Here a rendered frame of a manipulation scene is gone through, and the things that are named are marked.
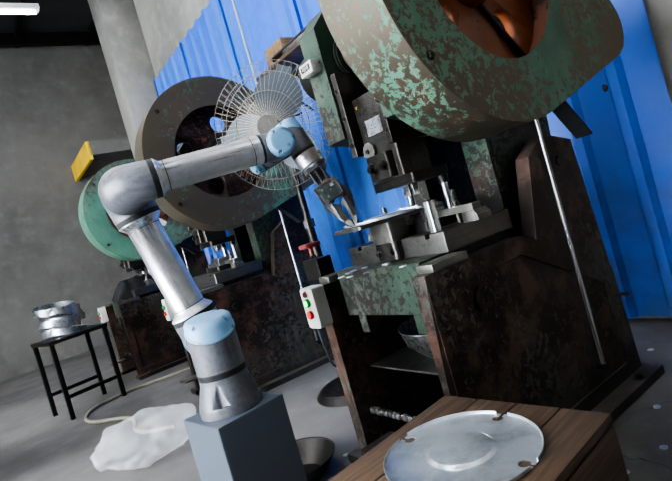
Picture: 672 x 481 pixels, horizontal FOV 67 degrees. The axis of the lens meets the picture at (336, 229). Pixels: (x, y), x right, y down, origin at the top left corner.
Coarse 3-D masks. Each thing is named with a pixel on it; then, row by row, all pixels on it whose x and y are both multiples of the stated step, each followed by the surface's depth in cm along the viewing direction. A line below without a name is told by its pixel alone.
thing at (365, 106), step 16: (368, 96) 159; (368, 112) 161; (368, 128) 163; (368, 144) 163; (384, 144) 159; (400, 144) 155; (416, 144) 159; (368, 160) 162; (384, 160) 156; (400, 160) 155; (416, 160) 158; (384, 176) 158
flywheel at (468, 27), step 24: (456, 0) 129; (480, 0) 130; (504, 0) 141; (528, 0) 147; (456, 24) 128; (480, 24) 133; (504, 24) 144; (528, 24) 146; (504, 48) 138; (528, 48) 144
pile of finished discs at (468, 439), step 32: (448, 416) 107; (480, 416) 104; (512, 416) 100; (416, 448) 98; (448, 448) 94; (480, 448) 91; (512, 448) 89; (416, 480) 88; (448, 480) 85; (480, 480) 82; (512, 480) 79
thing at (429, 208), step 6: (426, 204) 143; (432, 204) 143; (426, 210) 143; (432, 210) 143; (426, 216) 144; (432, 216) 143; (432, 222) 143; (438, 222) 143; (432, 228) 143; (438, 228) 143
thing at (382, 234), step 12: (396, 216) 151; (348, 228) 153; (360, 228) 144; (372, 228) 158; (384, 228) 154; (396, 228) 153; (408, 228) 156; (384, 240) 155; (396, 240) 152; (384, 252) 156; (396, 252) 152
